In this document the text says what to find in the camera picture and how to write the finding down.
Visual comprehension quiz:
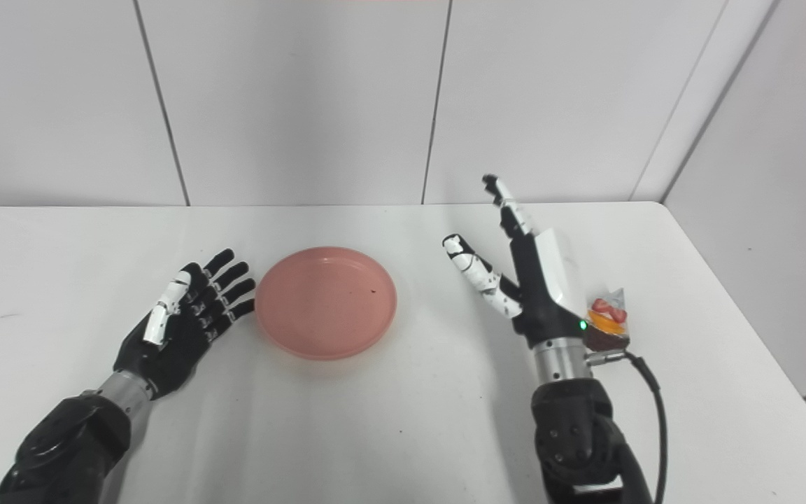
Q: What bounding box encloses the chocolate cake slice with fruit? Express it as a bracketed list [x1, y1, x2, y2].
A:
[583, 286, 631, 351]

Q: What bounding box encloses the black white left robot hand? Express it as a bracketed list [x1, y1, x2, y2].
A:
[113, 248, 257, 401]

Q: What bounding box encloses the pink round plate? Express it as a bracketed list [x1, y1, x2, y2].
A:
[255, 246, 398, 361]

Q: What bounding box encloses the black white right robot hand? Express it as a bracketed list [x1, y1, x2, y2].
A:
[442, 174, 589, 351]

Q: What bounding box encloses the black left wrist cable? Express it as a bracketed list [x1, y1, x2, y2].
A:
[585, 350, 668, 504]

